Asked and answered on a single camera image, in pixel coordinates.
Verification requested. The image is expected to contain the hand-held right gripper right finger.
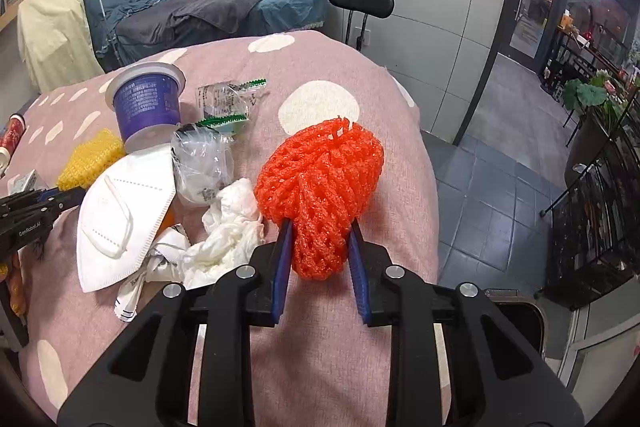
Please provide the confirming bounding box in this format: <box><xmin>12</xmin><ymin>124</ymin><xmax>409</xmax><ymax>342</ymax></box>
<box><xmin>347</xmin><ymin>221</ymin><xmax>586</xmax><ymax>427</ymax></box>

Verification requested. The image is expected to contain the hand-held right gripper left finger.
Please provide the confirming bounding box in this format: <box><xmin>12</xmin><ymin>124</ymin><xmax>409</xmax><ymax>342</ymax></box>
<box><xmin>56</xmin><ymin>219</ymin><xmax>296</xmax><ymax>427</ymax></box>

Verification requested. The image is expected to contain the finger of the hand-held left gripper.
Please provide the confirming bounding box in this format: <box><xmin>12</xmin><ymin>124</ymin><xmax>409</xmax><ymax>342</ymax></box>
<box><xmin>0</xmin><ymin>188</ymin><xmax>62</xmax><ymax>210</ymax></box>
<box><xmin>27</xmin><ymin>187</ymin><xmax>87</xmax><ymax>228</ymax></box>

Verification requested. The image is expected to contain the yellow foam fruit net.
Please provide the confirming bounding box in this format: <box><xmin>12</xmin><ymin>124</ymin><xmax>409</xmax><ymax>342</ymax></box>
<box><xmin>56</xmin><ymin>129</ymin><xmax>127</xmax><ymax>192</ymax></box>

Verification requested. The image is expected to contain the orange foam fruit net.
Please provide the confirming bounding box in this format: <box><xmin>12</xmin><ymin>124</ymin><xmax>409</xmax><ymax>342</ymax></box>
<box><xmin>254</xmin><ymin>117</ymin><xmax>385</xmax><ymax>282</ymax></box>

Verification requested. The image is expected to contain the white face mask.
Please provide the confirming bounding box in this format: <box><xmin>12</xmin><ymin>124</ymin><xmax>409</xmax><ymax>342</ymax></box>
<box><xmin>76</xmin><ymin>144</ymin><xmax>177</xmax><ymax>294</ymax></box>

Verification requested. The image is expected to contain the orange textured object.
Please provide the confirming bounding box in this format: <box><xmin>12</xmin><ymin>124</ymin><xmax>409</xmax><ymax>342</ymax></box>
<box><xmin>0</xmin><ymin>252</ymin><xmax>26</xmax><ymax>315</ymax></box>

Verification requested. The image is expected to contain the crumpled white tissue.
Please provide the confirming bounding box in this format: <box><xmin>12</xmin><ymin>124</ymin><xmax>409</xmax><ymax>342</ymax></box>
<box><xmin>182</xmin><ymin>178</ymin><xmax>266</xmax><ymax>290</ymax></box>

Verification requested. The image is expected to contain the red white tube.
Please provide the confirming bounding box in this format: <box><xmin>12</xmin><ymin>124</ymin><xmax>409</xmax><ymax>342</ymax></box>
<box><xmin>0</xmin><ymin>114</ymin><xmax>27</xmax><ymax>178</ymax></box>

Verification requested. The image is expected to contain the white printed wrapper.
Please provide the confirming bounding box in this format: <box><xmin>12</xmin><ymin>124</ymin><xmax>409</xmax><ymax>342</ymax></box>
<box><xmin>114</xmin><ymin>227</ymin><xmax>191</xmax><ymax>323</ymax></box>

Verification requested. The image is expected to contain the purple plastic cup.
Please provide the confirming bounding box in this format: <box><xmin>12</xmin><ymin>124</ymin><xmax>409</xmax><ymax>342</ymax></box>
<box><xmin>105</xmin><ymin>62</ymin><xmax>187</xmax><ymax>154</ymax></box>

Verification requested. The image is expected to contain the clear crumpled plastic cup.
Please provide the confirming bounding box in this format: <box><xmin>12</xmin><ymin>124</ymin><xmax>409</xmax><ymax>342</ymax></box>
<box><xmin>171</xmin><ymin>125</ymin><xmax>236</xmax><ymax>208</ymax></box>

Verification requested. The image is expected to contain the cream jacket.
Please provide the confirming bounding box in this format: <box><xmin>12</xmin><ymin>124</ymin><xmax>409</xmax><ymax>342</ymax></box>
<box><xmin>17</xmin><ymin>0</ymin><xmax>106</xmax><ymax>92</ymax></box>

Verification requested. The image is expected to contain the clear wrapper with green edges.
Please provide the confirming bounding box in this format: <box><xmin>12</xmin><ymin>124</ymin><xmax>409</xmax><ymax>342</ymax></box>
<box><xmin>182</xmin><ymin>78</ymin><xmax>268</xmax><ymax>142</ymax></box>

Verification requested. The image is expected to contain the grey blanket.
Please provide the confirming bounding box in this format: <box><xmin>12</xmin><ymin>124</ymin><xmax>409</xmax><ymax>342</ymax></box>
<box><xmin>112</xmin><ymin>0</ymin><xmax>332</xmax><ymax>62</ymax></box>

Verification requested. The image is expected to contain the green potted plant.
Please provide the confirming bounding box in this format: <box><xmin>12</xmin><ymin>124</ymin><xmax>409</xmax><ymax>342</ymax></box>
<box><xmin>562</xmin><ymin>72</ymin><xmax>631</xmax><ymax>188</ymax></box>

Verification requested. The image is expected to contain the black metal table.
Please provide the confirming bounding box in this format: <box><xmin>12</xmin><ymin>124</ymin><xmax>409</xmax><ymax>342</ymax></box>
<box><xmin>542</xmin><ymin>7</ymin><xmax>640</xmax><ymax>98</ymax></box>

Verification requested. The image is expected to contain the glass entrance door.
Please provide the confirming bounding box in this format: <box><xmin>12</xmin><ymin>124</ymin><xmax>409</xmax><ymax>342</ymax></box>
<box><xmin>510</xmin><ymin>0</ymin><xmax>568</xmax><ymax>72</ymax></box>

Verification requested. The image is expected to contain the black wire rack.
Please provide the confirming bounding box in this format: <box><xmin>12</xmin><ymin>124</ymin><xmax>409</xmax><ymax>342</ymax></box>
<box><xmin>540</xmin><ymin>127</ymin><xmax>640</xmax><ymax>313</ymax></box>

